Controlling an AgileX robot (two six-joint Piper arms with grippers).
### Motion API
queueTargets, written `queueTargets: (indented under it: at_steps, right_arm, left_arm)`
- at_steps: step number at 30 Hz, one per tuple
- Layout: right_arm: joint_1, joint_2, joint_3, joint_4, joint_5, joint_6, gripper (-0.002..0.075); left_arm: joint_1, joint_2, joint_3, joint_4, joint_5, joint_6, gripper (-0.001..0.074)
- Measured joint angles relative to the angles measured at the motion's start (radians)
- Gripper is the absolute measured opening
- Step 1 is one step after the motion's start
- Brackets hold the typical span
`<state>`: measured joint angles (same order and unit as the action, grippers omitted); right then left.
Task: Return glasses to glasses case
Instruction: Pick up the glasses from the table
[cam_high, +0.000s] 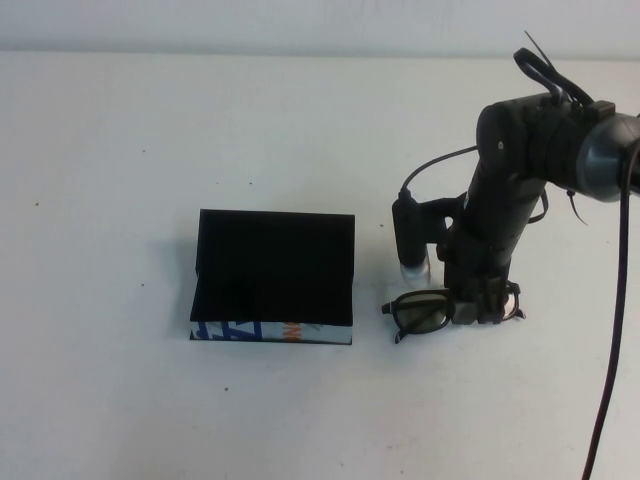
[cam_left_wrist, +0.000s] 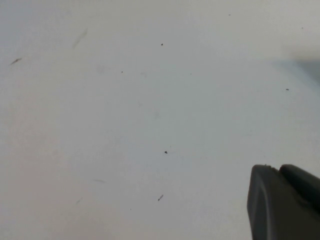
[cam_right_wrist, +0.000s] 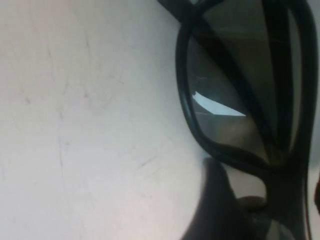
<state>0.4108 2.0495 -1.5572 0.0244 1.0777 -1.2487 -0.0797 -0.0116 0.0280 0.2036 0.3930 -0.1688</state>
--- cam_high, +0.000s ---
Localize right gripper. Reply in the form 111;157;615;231
437;224;521;326

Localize dark framed glasses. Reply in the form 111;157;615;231
380;280;526;345

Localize black glasses case printed side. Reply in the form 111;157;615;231
188;208;357;347

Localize black zip tie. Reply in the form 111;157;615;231
523;29;569;94
563;187;590;230

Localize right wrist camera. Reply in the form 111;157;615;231
391;193;432;279

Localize right camera mount bracket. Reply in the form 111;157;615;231
423;197;471;246

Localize right camera cable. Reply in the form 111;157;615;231
398;47;640;480

